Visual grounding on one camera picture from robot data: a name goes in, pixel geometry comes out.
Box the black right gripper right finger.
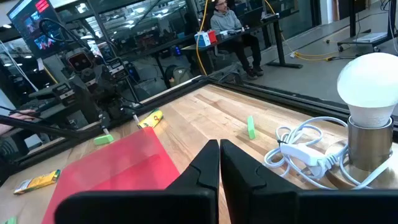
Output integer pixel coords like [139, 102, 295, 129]
[220, 139, 398, 224]

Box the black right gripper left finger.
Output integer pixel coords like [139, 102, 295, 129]
[55, 139, 220, 224]

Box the small green cup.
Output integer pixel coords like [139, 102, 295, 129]
[93, 134, 114, 146]

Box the yellow green crayon box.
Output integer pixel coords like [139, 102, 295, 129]
[137, 108, 164, 129]
[14, 169, 61, 195]

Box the black stand bar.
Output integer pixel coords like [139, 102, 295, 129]
[0, 114, 90, 140]

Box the grey backpack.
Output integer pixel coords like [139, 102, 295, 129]
[164, 64, 194, 88]

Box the pink translucent plastic bin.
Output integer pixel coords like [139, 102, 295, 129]
[42, 126, 181, 224]

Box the person's hand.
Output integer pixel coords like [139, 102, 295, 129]
[0, 109, 37, 136]

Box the large display screen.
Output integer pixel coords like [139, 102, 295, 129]
[6, 0, 63, 58]

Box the blue white box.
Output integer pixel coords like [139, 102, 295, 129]
[194, 31, 211, 47]

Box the person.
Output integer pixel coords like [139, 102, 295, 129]
[210, 0, 265, 79]

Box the white lamp bulb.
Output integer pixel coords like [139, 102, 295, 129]
[337, 52, 398, 128]

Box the black office desk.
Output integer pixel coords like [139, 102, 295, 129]
[182, 14, 304, 70]

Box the flat white device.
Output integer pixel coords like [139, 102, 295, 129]
[353, 32, 389, 44]

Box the black rolling cart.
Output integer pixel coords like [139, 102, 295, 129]
[337, 0, 398, 53]

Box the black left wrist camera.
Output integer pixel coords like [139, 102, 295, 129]
[67, 51, 94, 73]

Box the white lamp power cable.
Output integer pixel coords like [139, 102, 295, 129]
[264, 116, 398, 190]

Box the yellow hanging cable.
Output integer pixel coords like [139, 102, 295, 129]
[195, 0, 210, 77]

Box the yellow floor cable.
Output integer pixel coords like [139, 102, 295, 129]
[263, 0, 345, 62]

